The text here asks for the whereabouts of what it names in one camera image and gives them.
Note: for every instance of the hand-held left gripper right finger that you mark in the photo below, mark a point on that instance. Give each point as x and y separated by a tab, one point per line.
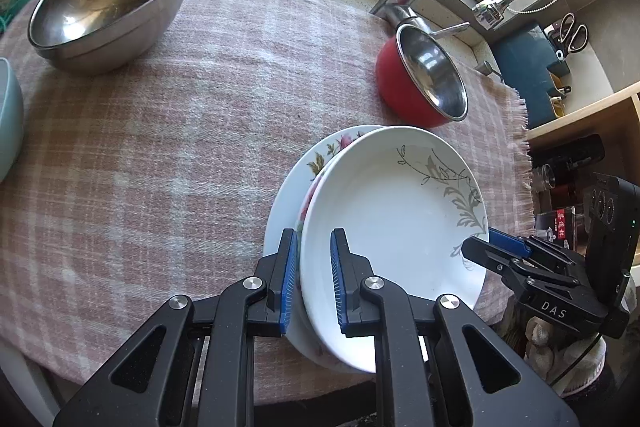
339	287

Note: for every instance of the pink checked cloth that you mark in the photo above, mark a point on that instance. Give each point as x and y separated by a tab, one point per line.
150	157

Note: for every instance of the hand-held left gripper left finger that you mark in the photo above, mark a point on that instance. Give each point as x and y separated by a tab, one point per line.
287	287

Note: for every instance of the person's right hand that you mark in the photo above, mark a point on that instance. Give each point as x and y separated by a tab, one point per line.
542	347

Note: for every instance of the small grey metal spout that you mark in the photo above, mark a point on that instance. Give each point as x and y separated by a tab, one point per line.
487	69

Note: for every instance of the clear glass cup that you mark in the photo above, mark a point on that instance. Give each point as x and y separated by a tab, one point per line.
544	177

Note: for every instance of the light blue ceramic bowl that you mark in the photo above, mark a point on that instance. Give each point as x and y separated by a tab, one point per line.
10	122

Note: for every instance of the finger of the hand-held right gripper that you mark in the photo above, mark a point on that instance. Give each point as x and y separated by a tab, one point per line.
490	254
510	241

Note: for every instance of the dark blue knife holder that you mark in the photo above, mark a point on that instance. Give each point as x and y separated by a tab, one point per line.
520	72

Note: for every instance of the small red steel bowl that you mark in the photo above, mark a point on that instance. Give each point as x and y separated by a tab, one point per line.
400	82

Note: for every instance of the grey leaf print white plate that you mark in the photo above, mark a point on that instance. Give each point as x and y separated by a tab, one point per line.
395	227

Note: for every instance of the red printed box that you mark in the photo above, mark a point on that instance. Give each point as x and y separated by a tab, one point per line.
557	227

